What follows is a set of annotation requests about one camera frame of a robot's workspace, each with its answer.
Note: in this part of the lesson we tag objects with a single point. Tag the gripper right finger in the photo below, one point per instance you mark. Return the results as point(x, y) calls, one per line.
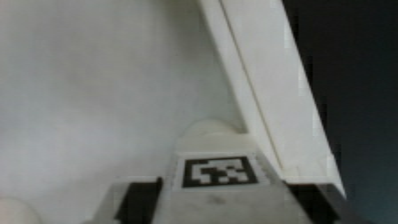
point(325, 204)

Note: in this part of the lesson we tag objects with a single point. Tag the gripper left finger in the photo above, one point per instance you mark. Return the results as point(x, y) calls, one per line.
point(129, 201)

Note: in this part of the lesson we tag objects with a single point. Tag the white table leg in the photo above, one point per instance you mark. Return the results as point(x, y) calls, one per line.
point(222, 187)

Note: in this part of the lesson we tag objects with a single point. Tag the white square tabletop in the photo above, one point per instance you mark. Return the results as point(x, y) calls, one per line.
point(121, 68)

